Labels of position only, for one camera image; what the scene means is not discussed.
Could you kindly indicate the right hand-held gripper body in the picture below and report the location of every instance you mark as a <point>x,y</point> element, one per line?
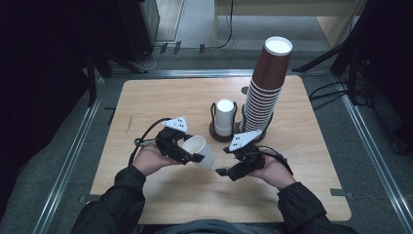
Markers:
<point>248,156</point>

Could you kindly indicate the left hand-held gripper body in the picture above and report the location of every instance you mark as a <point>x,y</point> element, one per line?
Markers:
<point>167,139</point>

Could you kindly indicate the single white paper cup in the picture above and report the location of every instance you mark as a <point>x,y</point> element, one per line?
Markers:
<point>196,145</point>

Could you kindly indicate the stack of white paper cups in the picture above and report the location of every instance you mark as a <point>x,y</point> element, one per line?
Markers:
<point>225,117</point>

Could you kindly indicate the stack of brown paper cups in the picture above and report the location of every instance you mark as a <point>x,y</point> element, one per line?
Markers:
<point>271,71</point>

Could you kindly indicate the person's left hand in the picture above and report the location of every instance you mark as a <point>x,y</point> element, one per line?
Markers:
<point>149,161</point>

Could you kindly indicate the person's right hand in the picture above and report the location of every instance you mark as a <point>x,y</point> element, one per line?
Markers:
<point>276,172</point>

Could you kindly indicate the person's grey torso clothing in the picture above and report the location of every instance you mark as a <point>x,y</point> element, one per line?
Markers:
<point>207,227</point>

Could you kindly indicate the black stand leg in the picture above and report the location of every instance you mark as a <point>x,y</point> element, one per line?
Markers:
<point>92,81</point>

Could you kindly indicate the grey tape strip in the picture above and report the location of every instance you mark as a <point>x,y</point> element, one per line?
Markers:
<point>341,193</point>

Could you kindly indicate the black cabinet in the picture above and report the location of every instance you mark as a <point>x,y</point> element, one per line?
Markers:
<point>130,29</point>

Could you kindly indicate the black tripod stand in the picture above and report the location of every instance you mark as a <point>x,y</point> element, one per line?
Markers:
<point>344,48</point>

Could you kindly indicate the light wooden furniture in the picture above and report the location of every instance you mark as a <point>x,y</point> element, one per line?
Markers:
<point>334,22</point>

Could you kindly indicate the short metal floor rail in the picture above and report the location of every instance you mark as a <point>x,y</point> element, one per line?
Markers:
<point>195,73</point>

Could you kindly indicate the long metal floor rail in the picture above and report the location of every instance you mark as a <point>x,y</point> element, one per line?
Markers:
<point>376,162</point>
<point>68,162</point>

